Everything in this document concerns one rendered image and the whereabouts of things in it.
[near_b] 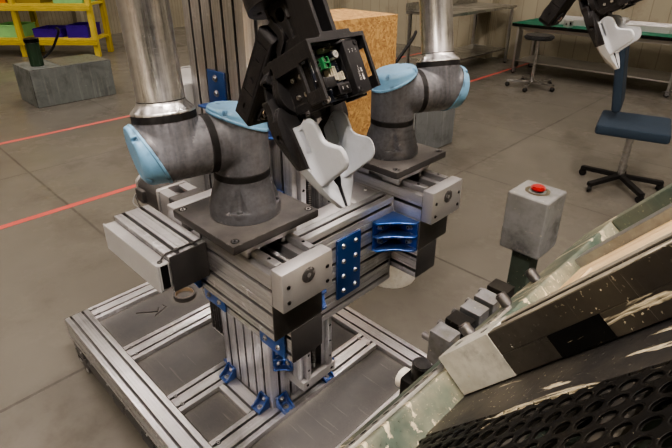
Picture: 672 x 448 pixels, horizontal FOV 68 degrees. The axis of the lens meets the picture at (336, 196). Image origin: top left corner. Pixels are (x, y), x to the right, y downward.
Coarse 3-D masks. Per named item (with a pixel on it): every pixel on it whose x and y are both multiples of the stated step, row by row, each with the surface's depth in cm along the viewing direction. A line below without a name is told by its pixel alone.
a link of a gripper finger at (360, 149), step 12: (324, 120) 50; (336, 120) 49; (348, 120) 48; (324, 132) 49; (336, 132) 50; (348, 132) 48; (336, 144) 50; (348, 144) 49; (360, 144) 48; (372, 144) 47; (348, 156) 49; (360, 156) 48; (372, 156) 47; (348, 168) 50; (336, 180) 50; (348, 180) 50; (348, 192) 50; (348, 204) 50
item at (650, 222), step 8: (664, 208) 100; (648, 216) 103; (656, 216) 99; (664, 216) 98; (640, 224) 101; (648, 224) 100; (656, 224) 99; (624, 232) 104; (632, 232) 103; (640, 232) 102; (608, 240) 108; (616, 240) 106; (624, 240) 105; (592, 248) 113; (600, 248) 109; (608, 248) 107; (616, 248) 106; (584, 256) 112; (592, 256) 111; (600, 256) 109; (584, 264) 113
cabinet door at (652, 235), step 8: (664, 224) 97; (648, 232) 100; (656, 232) 95; (664, 232) 92; (632, 240) 103; (640, 240) 98; (648, 240) 94; (624, 248) 101; (632, 248) 97; (608, 256) 104; (616, 256) 100; (592, 264) 107; (600, 264) 103; (576, 272) 111; (584, 272) 105; (568, 280) 108
